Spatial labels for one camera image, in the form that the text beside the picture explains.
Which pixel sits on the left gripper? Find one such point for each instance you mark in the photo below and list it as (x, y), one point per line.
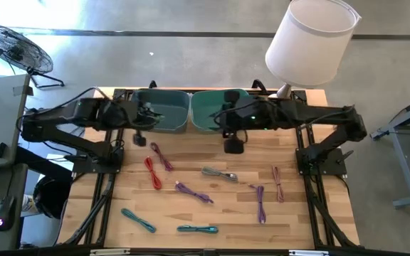
(140, 140)

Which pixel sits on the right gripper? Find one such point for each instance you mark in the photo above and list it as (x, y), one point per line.
(234, 145)

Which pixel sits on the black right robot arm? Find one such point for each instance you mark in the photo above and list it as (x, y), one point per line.
(333, 117)

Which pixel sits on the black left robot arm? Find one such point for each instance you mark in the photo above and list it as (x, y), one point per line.
(55, 117)

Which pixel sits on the blue-grey plastic bin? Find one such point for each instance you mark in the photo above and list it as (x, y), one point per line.
(173, 106)

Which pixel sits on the green plastic bin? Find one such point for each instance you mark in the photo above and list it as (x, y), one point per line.
(205, 106)

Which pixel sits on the black table clamp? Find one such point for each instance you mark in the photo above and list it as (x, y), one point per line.
(152, 84)
(259, 85)

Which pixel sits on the white shade table lamp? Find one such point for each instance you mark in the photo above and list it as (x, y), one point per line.
(308, 42)

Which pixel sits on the black floor fan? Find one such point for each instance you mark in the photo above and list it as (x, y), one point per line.
(14, 48)

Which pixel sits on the black computer mouse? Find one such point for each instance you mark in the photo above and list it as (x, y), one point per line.
(4, 213)

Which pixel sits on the black aluminium table frame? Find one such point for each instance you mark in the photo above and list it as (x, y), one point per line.
(119, 94)

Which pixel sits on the silver metal bracket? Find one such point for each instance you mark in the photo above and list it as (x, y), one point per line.
(109, 251)
(309, 253)

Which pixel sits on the grey metal desk frame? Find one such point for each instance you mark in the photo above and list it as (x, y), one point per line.
(402, 160)

